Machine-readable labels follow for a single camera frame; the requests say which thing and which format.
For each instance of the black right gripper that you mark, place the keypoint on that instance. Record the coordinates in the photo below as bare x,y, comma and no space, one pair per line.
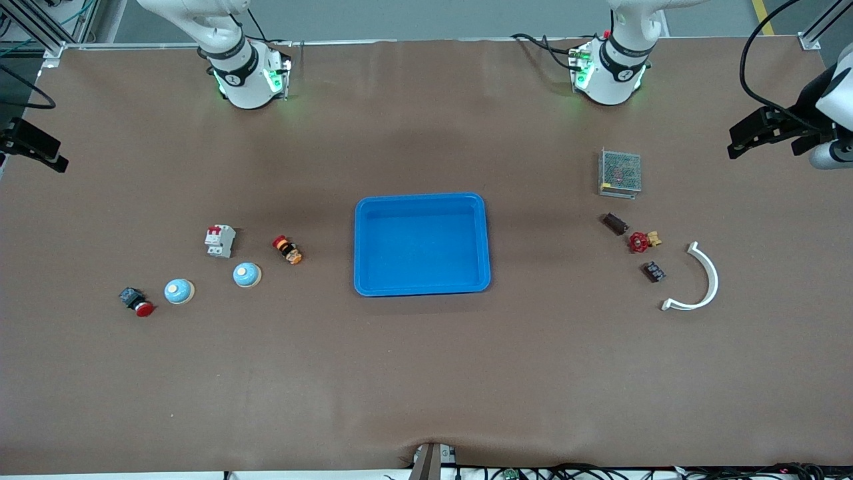
26,141

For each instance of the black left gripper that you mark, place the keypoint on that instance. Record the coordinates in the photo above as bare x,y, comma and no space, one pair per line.
794,124

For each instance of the dark brown relay block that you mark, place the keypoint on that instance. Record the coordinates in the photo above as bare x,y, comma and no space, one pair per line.
615,223

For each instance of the small dark connector block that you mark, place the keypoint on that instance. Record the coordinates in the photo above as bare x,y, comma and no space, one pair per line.
654,271

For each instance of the blue bell with tan base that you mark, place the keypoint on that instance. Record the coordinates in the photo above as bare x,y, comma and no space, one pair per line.
178,291
246,274

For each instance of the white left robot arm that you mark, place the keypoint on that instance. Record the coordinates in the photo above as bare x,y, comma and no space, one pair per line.
613,73

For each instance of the blue plastic tray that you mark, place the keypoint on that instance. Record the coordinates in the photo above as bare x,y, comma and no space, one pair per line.
420,253

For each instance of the metal mesh power supply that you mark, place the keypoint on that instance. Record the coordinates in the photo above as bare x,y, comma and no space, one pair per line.
620,172

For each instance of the red handwheel brass valve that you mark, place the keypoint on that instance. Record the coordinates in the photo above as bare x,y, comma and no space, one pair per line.
640,241

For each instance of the red push button dark body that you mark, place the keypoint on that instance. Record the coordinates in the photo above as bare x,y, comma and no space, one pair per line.
136,302

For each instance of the red yellow emergency stop button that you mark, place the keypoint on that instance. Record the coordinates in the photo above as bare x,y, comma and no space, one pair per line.
288,250

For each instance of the metal table clamp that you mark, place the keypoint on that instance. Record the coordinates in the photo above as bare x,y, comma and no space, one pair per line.
430,463

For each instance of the aluminium frame corner post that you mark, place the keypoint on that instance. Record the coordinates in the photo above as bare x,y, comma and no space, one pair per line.
810,41

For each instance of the aluminium frame with dark braces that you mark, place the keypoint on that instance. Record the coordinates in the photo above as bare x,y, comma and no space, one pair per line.
40,36

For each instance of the white curved plastic bracket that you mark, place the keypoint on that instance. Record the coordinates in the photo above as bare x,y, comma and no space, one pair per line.
713,280

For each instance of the white circuit breaker red switch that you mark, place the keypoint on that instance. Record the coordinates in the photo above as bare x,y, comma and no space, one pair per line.
220,241

